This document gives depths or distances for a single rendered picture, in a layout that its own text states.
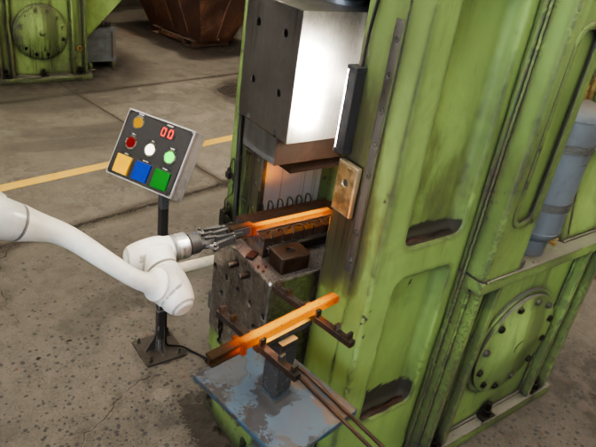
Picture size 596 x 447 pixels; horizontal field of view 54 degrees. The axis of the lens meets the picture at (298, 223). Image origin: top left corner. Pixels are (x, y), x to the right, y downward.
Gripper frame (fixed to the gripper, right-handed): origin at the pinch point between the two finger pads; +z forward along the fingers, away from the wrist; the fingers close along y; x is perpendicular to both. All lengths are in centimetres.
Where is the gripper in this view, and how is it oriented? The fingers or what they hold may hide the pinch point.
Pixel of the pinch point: (240, 231)
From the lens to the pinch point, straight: 206.3
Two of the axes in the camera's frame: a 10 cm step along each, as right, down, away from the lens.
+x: 1.0, -8.6, -5.0
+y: 5.7, 4.7, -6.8
